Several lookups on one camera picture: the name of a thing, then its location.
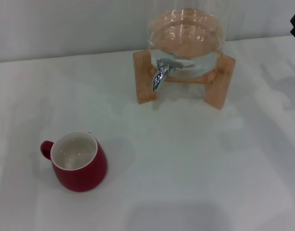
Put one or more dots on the red ceramic cup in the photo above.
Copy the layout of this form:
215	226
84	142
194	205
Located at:
89	175

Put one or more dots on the chrome faucet tap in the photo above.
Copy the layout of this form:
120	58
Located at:
159	77

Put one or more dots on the glass water dispenser jar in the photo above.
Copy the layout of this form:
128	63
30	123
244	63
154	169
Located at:
185	31

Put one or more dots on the wooden dispenser stand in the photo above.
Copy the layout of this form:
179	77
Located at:
143	81

